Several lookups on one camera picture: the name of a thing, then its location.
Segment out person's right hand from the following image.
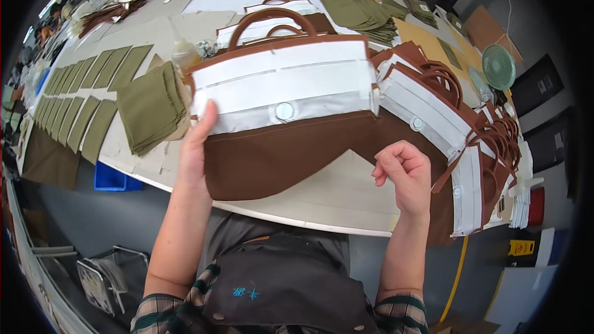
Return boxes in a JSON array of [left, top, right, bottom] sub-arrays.
[[371, 140, 432, 217]]

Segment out person's left hand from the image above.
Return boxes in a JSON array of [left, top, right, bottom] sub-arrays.
[[177, 100, 219, 198]]

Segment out brown bag panel white lining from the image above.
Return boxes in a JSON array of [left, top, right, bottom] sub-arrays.
[[184, 35, 453, 201]]

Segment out pile of brown bag panels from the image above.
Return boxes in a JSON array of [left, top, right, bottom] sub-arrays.
[[369, 41, 523, 247]]

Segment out green desk fan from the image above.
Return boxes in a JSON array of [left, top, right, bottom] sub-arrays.
[[481, 45, 517, 92]]

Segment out pile of olive fabric pieces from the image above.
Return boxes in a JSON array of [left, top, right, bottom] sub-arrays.
[[320, 0, 439, 47]]

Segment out yellow caution sign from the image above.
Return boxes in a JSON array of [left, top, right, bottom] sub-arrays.
[[508, 239, 536, 257]]

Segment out cardboard box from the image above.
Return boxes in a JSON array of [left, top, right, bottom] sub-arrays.
[[463, 6, 524, 65]]

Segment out person's body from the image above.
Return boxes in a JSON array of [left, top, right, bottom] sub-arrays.
[[130, 209, 428, 334]]

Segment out clear glue bottle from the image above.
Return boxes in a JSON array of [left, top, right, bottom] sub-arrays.
[[167, 18, 202, 71]]

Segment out stack of olive fabric squares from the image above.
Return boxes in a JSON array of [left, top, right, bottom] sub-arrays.
[[116, 61, 187, 157]]

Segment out blue plastic crate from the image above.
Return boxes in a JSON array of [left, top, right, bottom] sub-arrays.
[[94, 161, 144, 192]]

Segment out metal folding stool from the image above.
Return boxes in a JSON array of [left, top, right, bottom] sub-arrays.
[[76, 245, 150, 318]]

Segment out rows of olive fabric pieces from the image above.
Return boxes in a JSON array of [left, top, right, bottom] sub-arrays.
[[33, 44, 154, 165]]

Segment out pile of brown leather scraps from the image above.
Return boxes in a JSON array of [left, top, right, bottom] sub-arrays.
[[78, 0, 163, 39]]

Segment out brown fabric sheet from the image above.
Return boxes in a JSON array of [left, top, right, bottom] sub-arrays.
[[21, 123, 82, 191]]

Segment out yellow hose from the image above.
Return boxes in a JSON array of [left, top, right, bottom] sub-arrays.
[[438, 236, 469, 323]]

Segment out brown bag with round handles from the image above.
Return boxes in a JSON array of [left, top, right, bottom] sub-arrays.
[[216, 0, 338, 50]]

